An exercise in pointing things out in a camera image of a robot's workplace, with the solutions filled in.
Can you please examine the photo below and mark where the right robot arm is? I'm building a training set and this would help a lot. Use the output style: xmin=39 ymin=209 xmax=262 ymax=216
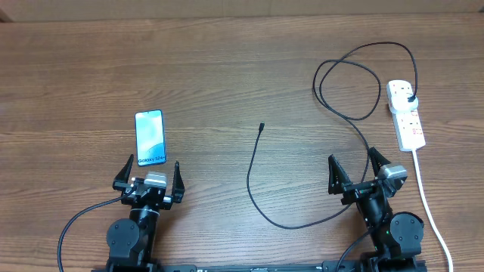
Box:
xmin=322 ymin=147 xmax=427 ymax=271

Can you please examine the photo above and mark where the white charger plug adapter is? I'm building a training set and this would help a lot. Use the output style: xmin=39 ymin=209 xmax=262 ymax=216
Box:
xmin=389 ymin=93 xmax=419 ymax=114

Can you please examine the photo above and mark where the black USB charging cable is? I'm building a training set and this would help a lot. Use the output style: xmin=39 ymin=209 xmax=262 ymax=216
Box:
xmin=246 ymin=41 xmax=419 ymax=230

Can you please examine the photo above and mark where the Samsung Galaxy smartphone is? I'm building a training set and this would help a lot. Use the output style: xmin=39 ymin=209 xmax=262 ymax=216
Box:
xmin=135 ymin=110 xmax=166 ymax=167

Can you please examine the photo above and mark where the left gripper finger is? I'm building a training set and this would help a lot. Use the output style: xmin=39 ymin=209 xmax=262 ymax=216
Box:
xmin=172 ymin=161 xmax=185 ymax=200
xmin=113 ymin=154 xmax=134 ymax=182

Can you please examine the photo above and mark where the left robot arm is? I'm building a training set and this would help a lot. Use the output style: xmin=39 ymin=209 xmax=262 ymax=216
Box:
xmin=106 ymin=156 xmax=185 ymax=271

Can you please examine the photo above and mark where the white power strip cord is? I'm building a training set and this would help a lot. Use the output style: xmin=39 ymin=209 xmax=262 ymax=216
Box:
xmin=411 ymin=149 xmax=455 ymax=272

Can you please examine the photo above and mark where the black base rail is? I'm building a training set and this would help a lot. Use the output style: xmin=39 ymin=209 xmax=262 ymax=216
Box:
xmin=90 ymin=259 xmax=428 ymax=272

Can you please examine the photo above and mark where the white power strip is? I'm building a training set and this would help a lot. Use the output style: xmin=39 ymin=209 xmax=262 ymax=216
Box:
xmin=386 ymin=80 xmax=426 ymax=152

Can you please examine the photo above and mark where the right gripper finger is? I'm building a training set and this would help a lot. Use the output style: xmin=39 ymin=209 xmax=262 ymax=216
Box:
xmin=328 ymin=155 xmax=352 ymax=195
xmin=368 ymin=147 xmax=391 ymax=177

